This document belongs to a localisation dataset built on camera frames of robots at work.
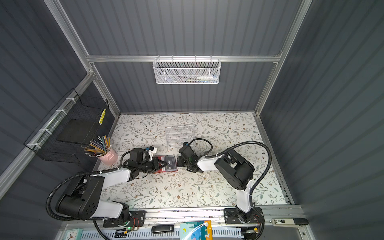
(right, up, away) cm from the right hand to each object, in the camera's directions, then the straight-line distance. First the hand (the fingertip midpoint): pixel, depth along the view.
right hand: (178, 160), depth 93 cm
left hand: (-5, -1, -7) cm, 9 cm away
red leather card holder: (-4, -1, -3) cm, 5 cm away
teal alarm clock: (-46, -28, -25) cm, 59 cm away
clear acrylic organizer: (-3, +15, +12) cm, 20 cm away
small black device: (-5, -26, -25) cm, 36 cm away
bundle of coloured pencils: (-48, +9, -5) cm, 49 cm away
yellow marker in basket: (-42, +27, -10) cm, 51 cm away
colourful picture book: (+15, -29, -24) cm, 40 cm away
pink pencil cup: (-41, +3, -5) cm, 41 cm away
